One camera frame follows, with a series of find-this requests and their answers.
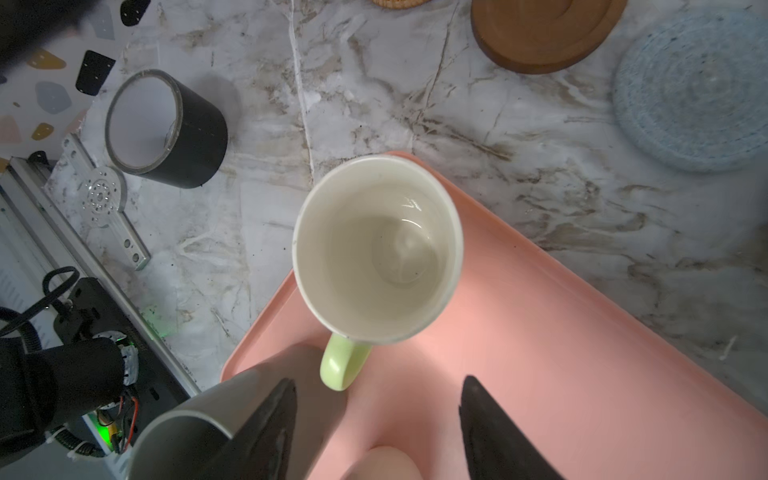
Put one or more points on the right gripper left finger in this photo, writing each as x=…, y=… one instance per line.
x=261, y=449

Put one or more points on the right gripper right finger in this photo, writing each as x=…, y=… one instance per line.
x=495, y=448

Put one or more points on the green mug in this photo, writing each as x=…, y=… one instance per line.
x=377, y=254

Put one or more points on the light blue woven coaster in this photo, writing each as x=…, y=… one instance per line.
x=691, y=92

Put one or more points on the dark brown wooden coaster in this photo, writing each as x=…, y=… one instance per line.
x=539, y=36

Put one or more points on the brown rattan woven coaster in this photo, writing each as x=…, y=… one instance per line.
x=399, y=4

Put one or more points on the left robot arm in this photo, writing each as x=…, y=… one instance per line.
x=41, y=388

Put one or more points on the dark grey mug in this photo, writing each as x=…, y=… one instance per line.
x=178, y=443

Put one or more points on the pink tray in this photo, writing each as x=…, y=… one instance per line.
x=598, y=394

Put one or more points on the black tape roll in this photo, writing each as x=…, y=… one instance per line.
x=159, y=129

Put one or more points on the pink handled cream mug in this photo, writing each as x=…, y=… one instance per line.
x=384, y=462

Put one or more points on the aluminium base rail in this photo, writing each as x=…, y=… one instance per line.
x=36, y=238

